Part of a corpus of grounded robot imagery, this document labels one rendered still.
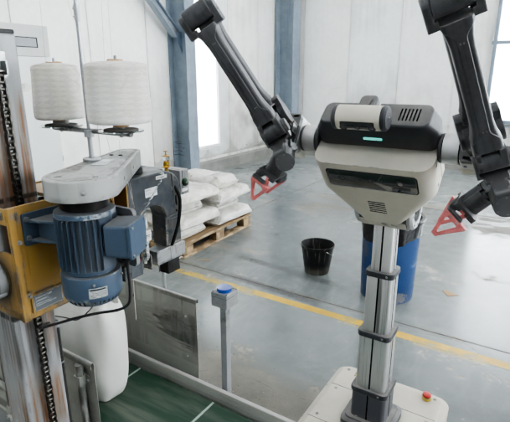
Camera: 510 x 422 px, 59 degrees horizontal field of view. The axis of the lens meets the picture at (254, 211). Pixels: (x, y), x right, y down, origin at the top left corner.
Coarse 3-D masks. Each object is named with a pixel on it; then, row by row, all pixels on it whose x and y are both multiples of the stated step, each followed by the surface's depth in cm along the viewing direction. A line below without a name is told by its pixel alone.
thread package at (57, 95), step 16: (48, 64) 125; (64, 64) 127; (32, 80) 127; (48, 80) 125; (64, 80) 127; (32, 96) 130; (48, 96) 126; (64, 96) 128; (80, 96) 132; (48, 112) 127; (64, 112) 128; (80, 112) 132
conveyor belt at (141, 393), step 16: (128, 384) 195; (144, 384) 195; (160, 384) 195; (176, 384) 195; (112, 400) 185; (128, 400) 185; (144, 400) 185; (160, 400) 185; (176, 400) 185; (192, 400) 185; (208, 400) 185; (112, 416) 177; (128, 416) 177; (144, 416) 177; (160, 416) 177; (176, 416) 176; (192, 416) 176; (208, 416) 176; (224, 416) 176; (240, 416) 176
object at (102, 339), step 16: (64, 304) 178; (112, 304) 178; (80, 320) 174; (96, 320) 173; (112, 320) 177; (64, 336) 182; (80, 336) 177; (96, 336) 175; (112, 336) 177; (80, 352) 180; (96, 352) 176; (112, 352) 178; (96, 368) 178; (112, 368) 180; (128, 368) 190; (96, 384) 180; (112, 384) 182
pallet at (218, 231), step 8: (240, 216) 512; (248, 216) 520; (208, 224) 487; (224, 224) 483; (240, 224) 516; (248, 224) 523; (200, 232) 460; (208, 232) 460; (216, 232) 469; (224, 232) 497; (232, 232) 498; (152, 240) 445; (184, 240) 436; (192, 240) 437; (208, 240) 471; (216, 240) 471; (192, 248) 437; (200, 248) 451; (184, 256) 429
